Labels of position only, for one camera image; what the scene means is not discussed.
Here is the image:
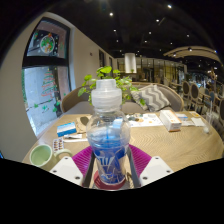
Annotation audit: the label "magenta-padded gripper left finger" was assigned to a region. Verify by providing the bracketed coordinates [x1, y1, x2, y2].
[49, 145, 96, 189]

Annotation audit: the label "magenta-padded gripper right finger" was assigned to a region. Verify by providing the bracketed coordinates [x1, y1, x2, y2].
[127, 144, 174, 188]

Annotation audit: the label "clear bottle with blue label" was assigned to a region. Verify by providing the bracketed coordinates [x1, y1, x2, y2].
[85, 78, 132, 186]

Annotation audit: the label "pill blister pack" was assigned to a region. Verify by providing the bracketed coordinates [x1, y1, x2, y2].
[52, 137, 65, 152]

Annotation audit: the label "light green mug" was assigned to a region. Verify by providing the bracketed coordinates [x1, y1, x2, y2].
[29, 143, 73, 172]

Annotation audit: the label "small blue white box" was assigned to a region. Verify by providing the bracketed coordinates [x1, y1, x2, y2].
[56, 121, 78, 138]

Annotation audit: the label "printed white brochure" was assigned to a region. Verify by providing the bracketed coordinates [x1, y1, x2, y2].
[126, 112, 164, 128]

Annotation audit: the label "long white carton box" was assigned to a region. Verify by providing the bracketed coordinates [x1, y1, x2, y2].
[158, 109, 183, 132]

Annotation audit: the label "white paper leaflets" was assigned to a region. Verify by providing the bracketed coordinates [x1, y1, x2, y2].
[176, 111, 207, 128]

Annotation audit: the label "grey curved sofa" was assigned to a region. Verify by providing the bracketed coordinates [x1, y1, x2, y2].
[59, 82, 185, 116]

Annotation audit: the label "clear drinking glass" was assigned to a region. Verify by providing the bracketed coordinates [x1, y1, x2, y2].
[203, 111, 215, 135]

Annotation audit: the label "grey chevron pillow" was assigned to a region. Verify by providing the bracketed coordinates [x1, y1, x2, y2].
[130, 84, 172, 113]

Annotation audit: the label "dark-framed window with decals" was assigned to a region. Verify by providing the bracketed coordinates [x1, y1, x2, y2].
[21, 17, 72, 137]

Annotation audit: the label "group of round-backed chairs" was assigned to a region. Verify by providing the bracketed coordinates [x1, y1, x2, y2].
[163, 78, 224, 134]

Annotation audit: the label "green potted plant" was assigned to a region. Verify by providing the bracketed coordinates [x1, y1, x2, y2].
[77, 65, 148, 108]

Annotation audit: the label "white round pillar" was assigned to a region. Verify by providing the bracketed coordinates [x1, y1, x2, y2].
[124, 52, 138, 75]

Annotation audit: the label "group of ceiling spotlights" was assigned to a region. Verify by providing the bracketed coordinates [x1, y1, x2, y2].
[108, 3, 193, 53]

